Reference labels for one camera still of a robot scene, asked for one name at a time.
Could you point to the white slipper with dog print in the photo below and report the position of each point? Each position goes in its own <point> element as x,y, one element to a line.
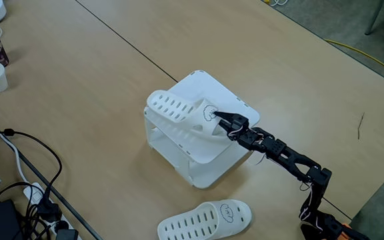
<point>195,223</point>
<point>178,110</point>

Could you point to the white shoe rack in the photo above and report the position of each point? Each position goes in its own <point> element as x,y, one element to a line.
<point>212,86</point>

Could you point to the grey chair leg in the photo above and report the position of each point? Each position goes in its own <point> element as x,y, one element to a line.
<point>373,20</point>

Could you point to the black power plug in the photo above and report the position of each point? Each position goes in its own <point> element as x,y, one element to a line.
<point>49,210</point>
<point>66,234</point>

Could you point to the white power strip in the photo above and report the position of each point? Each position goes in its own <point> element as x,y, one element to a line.
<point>32,192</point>

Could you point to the black power brick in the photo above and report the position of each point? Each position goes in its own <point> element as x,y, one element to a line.
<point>2,220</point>

